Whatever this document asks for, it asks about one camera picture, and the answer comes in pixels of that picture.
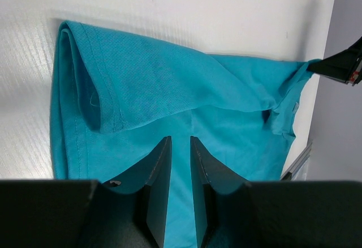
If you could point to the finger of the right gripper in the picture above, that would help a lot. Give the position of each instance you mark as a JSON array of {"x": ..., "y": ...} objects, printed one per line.
[{"x": 344, "y": 67}]

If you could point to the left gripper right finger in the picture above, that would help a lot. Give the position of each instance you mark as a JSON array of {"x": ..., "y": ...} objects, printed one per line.
[{"x": 221, "y": 202}]

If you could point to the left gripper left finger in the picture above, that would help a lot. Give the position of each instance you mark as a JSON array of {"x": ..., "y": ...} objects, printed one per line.
[{"x": 140, "y": 210}]

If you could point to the teal t shirt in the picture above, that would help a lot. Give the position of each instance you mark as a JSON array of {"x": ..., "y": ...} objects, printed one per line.
[{"x": 115, "y": 95}]

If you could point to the aluminium mounting rail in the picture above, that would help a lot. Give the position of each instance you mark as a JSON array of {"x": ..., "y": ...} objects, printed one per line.
[{"x": 298, "y": 170}]

